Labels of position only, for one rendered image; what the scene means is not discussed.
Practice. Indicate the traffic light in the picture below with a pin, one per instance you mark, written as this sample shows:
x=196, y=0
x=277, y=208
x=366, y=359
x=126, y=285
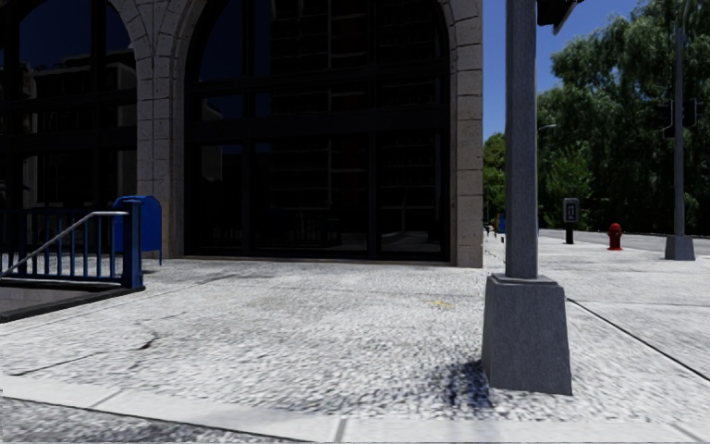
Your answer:
x=679, y=166
x=524, y=327

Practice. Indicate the blue letter box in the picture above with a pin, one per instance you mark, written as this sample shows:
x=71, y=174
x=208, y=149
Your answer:
x=151, y=222

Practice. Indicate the dark stairway railing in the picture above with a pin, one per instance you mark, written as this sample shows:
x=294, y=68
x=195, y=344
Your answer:
x=132, y=244

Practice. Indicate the pale stone arched building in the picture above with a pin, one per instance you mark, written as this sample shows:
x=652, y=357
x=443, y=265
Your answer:
x=158, y=111

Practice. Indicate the red fire hydrant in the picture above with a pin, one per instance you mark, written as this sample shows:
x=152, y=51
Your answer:
x=614, y=237

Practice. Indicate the trees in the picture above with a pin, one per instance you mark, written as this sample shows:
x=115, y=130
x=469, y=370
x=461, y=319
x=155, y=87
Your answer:
x=615, y=139

